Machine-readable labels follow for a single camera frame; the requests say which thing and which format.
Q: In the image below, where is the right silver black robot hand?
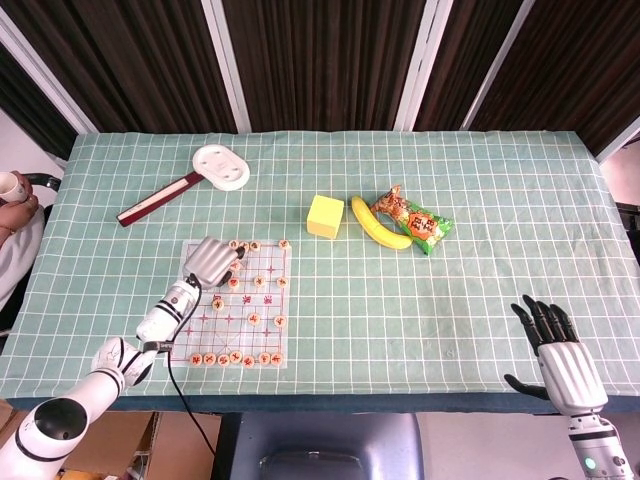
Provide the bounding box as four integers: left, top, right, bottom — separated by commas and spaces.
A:
503, 294, 610, 418

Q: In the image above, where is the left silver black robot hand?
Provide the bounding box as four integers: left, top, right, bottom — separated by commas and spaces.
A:
181, 237, 249, 290

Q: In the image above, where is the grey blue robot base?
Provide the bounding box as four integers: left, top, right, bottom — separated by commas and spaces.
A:
232, 412, 425, 480

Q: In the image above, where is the translucent xiangqi board sheet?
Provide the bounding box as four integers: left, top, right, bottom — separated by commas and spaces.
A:
164, 238, 294, 370

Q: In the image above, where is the white oval plastic dish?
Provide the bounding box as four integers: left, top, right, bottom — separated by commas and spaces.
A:
192, 143, 251, 192

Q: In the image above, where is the yellow foam cube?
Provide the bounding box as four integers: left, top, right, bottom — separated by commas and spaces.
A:
306, 194, 346, 237

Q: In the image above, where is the green checkered tablecloth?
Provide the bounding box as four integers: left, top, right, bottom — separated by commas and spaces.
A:
0, 130, 640, 414

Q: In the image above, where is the yellow banana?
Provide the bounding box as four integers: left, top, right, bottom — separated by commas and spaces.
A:
350, 195, 415, 250

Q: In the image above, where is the brown cardboard box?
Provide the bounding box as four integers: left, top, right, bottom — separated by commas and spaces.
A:
64, 411, 157, 474
142, 412, 223, 480

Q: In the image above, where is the person in white shirt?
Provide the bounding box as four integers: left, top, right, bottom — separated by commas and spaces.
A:
0, 170, 47, 309

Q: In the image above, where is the dark brown curtain panel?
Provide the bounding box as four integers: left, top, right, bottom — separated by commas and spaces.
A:
222, 0, 432, 133
0, 44, 77, 160
469, 0, 640, 157
414, 0, 522, 132
0, 0, 237, 134

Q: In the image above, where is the green orange snack bag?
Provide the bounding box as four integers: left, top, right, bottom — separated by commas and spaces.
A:
370, 185, 456, 257

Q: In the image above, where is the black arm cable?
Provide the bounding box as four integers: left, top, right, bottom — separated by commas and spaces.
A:
164, 276, 219, 457

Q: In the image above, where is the white frame post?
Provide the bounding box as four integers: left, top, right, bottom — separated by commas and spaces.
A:
0, 9, 99, 134
201, 0, 252, 134
594, 117, 640, 164
459, 0, 535, 130
393, 0, 454, 132

